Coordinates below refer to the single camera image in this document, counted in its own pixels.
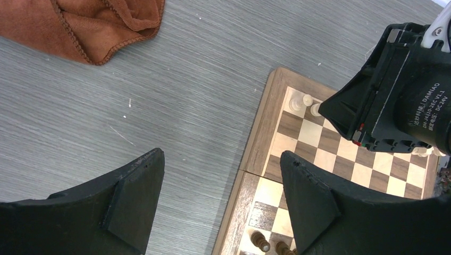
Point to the dark pawn far left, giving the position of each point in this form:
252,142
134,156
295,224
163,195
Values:
259,241

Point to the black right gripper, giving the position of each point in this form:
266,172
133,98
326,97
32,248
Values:
400,99

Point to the wooden chessboard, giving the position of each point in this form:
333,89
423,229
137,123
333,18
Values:
257,201

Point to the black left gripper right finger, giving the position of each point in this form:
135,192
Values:
332,215

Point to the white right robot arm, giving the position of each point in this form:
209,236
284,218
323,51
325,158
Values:
438,30

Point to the light wooden king piece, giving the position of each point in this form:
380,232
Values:
422,151

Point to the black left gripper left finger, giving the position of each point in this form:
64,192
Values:
110,214

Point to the light wooden rook corner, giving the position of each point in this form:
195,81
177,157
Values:
299,102

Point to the gold metal tin tray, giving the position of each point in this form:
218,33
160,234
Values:
442,182

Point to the dark pawn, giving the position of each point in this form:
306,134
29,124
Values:
282,248
259,241

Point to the brown cloth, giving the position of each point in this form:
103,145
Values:
89,32

